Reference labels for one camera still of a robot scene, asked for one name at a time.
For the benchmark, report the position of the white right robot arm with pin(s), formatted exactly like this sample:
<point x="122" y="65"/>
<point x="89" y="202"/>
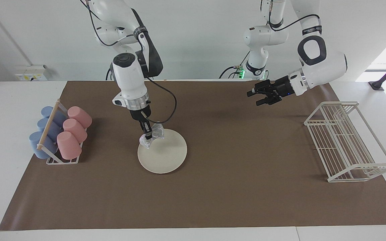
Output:
<point x="129" y="77"/>

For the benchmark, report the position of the white cup holder wooden rod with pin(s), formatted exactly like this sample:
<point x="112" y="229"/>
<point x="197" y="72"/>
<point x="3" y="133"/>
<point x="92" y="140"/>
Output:
<point x="49" y="124"/>

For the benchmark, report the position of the cream round plate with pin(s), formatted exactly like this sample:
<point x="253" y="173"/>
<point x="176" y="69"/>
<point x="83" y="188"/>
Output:
<point x="166" y="155"/>

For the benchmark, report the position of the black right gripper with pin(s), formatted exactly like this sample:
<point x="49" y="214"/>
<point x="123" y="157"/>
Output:
<point x="141" y="114"/>

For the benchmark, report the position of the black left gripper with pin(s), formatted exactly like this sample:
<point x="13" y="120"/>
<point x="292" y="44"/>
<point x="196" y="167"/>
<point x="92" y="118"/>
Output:
<point x="282" y="87"/>

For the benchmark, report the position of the pink plastic cup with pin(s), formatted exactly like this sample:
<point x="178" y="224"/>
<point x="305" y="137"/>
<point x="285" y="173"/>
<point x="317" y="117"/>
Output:
<point x="68" y="145"/>
<point x="79" y="116"/>
<point x="75" y="130"/>

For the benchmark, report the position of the white wall socket box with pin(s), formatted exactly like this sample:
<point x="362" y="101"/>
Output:
<point x="30" y="73"/>

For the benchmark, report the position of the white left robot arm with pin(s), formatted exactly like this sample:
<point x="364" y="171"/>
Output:
<point x="320" y="63"/>

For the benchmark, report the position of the brown table mat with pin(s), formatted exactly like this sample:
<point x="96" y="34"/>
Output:
<point x="240" y="201"/>

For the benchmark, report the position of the blue plastic cup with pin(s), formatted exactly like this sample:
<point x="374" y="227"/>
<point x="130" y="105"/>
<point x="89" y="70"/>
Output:
<point x="47" y="111"/>
<point x="36" y="142"/>
<point x="43" y="124"/>

